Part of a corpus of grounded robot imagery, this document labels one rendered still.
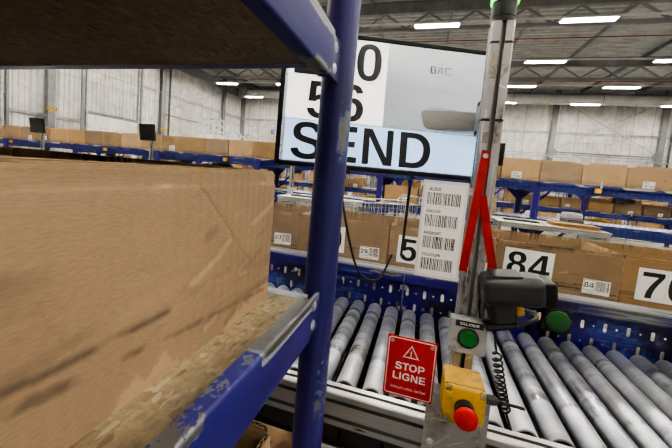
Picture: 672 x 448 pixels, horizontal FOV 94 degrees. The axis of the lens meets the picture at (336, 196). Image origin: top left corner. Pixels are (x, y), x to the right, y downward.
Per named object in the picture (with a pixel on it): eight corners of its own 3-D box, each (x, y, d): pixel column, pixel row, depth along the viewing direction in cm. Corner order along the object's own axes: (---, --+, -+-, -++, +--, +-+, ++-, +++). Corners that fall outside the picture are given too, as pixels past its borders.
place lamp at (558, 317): (545, 330, 105) (548, 310, 104) (544, 328, 106) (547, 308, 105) (569, 335, 103) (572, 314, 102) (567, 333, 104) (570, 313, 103)
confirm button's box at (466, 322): (447, 351, 60) (451, 317, 60) (446, 343, 63) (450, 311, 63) (485, 360, 59) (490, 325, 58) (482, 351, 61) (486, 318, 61)
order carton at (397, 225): (386, 266, 126) (390, 225, 125) (393, 250, 154) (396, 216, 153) (492, 283, 116) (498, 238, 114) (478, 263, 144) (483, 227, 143)
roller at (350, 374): (353, 406, 73) (332, 402, 74) (382, 313, 123) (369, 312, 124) (353, 385, 72) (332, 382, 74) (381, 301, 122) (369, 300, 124)
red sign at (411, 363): (382, 391, 66) (388, 333, 65) (382, 389, 67) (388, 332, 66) (462, 413, 62) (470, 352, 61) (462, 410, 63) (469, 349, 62)
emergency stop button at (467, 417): (452, 431, 53) (455, 409, 53) (450, 412, 57) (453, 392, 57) (478, 438, 52) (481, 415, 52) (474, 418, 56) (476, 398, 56)
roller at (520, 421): (513, 454, 64) (516, 431, 63) (474, 333, 114) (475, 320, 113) (541, 462, 62) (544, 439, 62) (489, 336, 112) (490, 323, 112)
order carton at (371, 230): (296, 251, 137) (299, 213, 135) (318, 239, 165) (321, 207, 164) (385, 266, 126) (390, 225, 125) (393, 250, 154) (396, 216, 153)
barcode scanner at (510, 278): (561, 341, 52) (560, 279, 52) (483, 335, 55) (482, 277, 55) (546, 323, 58) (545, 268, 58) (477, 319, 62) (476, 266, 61)
